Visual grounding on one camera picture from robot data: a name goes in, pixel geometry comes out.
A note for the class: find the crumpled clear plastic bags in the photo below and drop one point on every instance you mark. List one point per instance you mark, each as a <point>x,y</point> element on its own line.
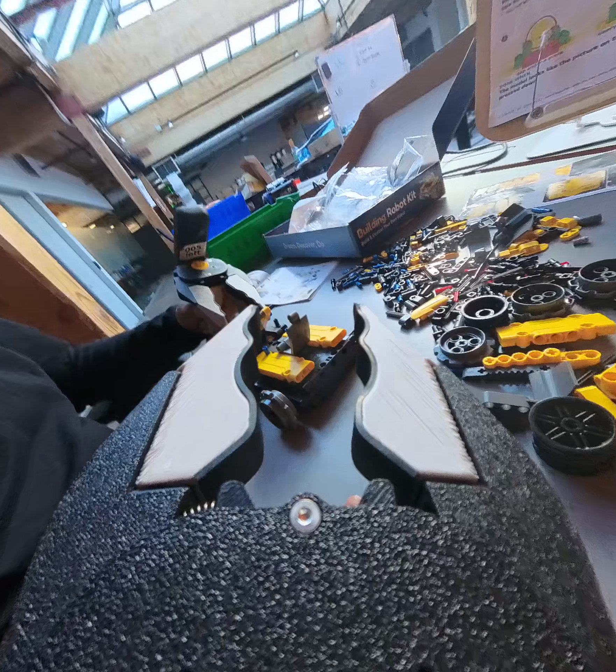
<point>350,199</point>

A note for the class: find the blue plastic bin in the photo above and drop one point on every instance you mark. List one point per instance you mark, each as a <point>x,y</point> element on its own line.
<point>229,212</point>

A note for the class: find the brown clipboard with paper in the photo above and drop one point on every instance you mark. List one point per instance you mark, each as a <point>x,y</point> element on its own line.
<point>549,52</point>

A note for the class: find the person's left hand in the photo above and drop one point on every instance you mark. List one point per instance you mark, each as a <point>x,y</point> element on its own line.
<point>195,320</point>

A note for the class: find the black yellow toy block vehicle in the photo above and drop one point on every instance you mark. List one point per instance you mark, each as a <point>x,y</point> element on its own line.
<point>281,365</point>

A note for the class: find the blue cardboard kit box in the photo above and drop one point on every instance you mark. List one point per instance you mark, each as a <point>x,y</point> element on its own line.
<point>313,244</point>

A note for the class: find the grey desk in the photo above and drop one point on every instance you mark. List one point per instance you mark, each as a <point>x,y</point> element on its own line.
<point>575,498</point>

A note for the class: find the wooden post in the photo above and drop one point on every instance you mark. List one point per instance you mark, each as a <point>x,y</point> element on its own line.
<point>24,262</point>

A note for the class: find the white whiteboard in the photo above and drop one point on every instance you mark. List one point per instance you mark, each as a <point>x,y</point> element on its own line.
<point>360,73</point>

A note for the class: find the green plastic bin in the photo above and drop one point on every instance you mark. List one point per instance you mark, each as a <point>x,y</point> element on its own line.
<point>255,241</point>

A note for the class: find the pile of building block parts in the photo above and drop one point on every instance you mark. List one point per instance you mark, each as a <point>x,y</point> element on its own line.
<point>554,330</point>

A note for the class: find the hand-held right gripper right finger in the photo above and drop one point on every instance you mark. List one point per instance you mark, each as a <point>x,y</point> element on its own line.
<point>413,414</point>

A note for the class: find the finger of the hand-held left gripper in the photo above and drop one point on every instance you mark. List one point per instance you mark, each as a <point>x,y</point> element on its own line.
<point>208,304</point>
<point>242,288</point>

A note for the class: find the instruction booklet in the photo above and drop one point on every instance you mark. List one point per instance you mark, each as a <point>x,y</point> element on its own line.
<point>292,283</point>

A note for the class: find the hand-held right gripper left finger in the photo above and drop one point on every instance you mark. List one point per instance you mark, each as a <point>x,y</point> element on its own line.
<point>203,414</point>

